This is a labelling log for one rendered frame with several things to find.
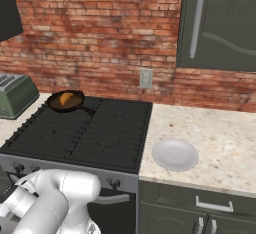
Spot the dark drawer front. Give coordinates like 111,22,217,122
138,180,256,218

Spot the black frying pan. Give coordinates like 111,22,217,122
46,89,97,116

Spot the dark oven door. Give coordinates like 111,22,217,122
87,188,138,234

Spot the green toaster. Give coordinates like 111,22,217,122
0,73,41,121

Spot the short silver cupboard handle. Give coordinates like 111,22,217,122
209,219,218,234
195,216,205,234

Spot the dark base cupboard door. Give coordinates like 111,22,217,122
207,213,256,234
138,203,208,234

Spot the dark wall cupboard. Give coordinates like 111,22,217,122
0,0,25,43

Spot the golden croissant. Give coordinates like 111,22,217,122
59,92,73,108

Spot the grey oven door handle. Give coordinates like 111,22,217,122
95,193,131,206

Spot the black gas stove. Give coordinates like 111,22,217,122
0,95,154,234

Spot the grey wall outlet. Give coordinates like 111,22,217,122
138,67,154,90

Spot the long silver cupboard handle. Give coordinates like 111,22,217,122
188,0,206,60

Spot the white round plate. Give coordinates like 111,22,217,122
151,137,200,173

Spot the dark wall cupboard door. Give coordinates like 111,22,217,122
175,0,256,73

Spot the silver drawer handle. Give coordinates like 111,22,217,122
194,195,235,214

